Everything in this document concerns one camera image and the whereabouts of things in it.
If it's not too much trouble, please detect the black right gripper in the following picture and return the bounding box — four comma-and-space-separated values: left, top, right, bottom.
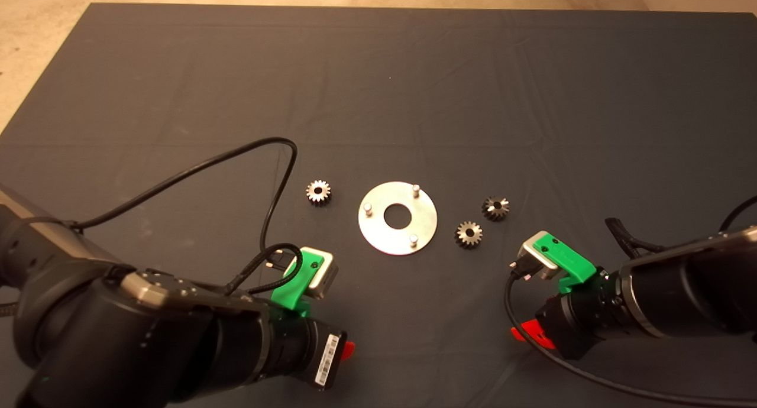
511, 275, 625, 361

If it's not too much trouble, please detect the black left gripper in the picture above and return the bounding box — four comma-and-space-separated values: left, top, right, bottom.
269, 316, 357, 391

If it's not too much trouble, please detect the small steel planetary gear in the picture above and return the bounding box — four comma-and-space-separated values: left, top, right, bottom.
481, 196, 511, 222
306, 180, 332, 207
454, 221, 484, 250

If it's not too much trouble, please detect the round metal carrier plate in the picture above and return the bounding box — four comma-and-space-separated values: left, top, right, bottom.
358, 182, 439, 256

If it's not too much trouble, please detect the long thin black cable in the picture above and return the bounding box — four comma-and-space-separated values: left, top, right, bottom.
70, 137, 299, 268
504, 195, 757, 408

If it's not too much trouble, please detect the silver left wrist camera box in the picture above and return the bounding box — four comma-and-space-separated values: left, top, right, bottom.
284, 253, 339, 300

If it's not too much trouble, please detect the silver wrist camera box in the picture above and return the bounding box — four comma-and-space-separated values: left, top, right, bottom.
511, 238, 560, 281
284, 253, 339, 300

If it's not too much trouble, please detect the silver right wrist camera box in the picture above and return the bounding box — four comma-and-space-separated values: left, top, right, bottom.
511, 238, 560, 281

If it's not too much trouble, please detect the green left camera mount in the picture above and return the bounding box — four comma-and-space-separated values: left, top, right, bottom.
271, 248, 326, 312

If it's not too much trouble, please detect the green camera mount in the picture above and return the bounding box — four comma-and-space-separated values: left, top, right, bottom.
271, 248, 326, 312
532, 231, 604, 295

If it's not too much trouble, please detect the green right camera mount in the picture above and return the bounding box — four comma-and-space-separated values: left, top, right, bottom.
532, 231, 604, 295

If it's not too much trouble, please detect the black braided cable loop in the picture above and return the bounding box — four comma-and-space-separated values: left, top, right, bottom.
606, 218, 639, 255

